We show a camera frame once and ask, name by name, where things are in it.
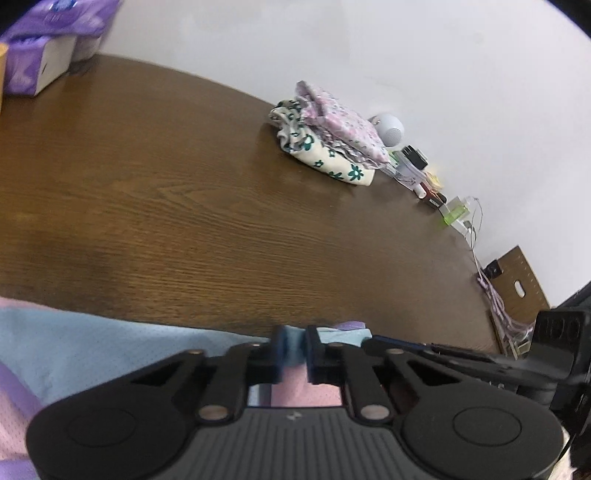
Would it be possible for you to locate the upper purple tissue pack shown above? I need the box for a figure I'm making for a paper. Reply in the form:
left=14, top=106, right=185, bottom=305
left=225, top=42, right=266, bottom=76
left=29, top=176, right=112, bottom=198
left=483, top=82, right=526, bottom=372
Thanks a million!
left=1, top=0, right=122, bottom=40

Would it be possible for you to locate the folded cream green-flower cloth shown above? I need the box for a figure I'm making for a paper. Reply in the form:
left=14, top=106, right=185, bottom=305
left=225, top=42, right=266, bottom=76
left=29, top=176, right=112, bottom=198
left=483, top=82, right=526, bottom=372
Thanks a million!
left=269, top=100, right=375, bottom=186

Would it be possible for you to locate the lower purple tissue pack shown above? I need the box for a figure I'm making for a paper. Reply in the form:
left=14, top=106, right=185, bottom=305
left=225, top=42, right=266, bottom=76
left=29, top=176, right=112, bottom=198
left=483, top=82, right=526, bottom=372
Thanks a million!
left=4, top=36, right=76, bottom=97

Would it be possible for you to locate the clear plastic container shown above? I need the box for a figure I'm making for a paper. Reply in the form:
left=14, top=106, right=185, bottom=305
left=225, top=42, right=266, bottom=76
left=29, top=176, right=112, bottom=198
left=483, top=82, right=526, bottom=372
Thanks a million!
left=384, top=151, right=427, bottom=190

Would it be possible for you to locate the yellow ceramic mug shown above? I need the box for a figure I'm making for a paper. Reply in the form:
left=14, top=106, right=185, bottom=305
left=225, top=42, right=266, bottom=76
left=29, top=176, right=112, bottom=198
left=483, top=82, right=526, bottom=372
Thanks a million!
left=0, top=43, right=9, bottom=109

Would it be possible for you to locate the small black box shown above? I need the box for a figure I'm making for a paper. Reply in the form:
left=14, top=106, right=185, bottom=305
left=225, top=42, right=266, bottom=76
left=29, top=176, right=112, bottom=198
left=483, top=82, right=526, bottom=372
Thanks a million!
left=402, top=145, right=428, bottom=171

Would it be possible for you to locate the white cable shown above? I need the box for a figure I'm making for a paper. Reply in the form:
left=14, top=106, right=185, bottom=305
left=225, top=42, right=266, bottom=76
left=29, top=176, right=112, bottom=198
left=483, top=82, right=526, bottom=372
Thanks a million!
left=457, top=195, right=486, bottom=273

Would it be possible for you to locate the folded pink floral cloth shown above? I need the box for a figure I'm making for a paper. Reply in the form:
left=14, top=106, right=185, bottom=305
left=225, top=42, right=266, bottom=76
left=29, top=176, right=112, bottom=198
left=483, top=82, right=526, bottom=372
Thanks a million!
left=295, top=81, right=390, bottom=169

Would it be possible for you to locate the brown perforated board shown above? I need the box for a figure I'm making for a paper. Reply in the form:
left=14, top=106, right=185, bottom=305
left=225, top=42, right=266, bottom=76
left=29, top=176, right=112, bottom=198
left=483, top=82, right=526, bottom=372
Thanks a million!
left=489, top=246, right=550, bottom=325

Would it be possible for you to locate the dark brown small box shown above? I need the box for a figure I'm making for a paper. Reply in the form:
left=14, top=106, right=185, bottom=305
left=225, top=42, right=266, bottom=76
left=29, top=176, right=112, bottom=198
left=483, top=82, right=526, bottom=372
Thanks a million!
left=414, top=171, right=448, bottom=209

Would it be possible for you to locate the purple tissue pack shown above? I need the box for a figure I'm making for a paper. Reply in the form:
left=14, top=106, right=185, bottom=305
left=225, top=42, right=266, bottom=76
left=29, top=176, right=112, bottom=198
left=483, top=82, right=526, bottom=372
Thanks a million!
left=4, top=36, right=76, bottom=97
left=1, top=0, right=122, bottom=40

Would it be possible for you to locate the white round lamp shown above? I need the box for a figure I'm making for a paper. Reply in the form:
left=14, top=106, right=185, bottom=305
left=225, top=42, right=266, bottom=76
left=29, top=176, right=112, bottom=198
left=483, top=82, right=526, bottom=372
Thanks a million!
left=370, top=113, right=405, bottom=148

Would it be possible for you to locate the green perfume bottle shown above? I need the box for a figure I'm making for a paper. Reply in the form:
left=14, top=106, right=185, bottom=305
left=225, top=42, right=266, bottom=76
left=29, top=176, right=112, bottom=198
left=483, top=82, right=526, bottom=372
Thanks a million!
left=439, top=196, right=469, bottom=226

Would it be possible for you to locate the pink striped cable bundle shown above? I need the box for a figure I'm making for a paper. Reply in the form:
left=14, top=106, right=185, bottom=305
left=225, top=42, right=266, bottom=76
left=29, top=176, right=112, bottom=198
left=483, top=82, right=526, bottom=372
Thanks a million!
left=476, top=271, right=537, bottom=358

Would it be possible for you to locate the pink blue purple garment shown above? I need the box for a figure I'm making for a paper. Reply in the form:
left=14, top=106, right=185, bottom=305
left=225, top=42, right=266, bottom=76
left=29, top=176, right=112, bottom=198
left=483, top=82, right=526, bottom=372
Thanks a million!
left=0, top=296, right=373, bottom=480

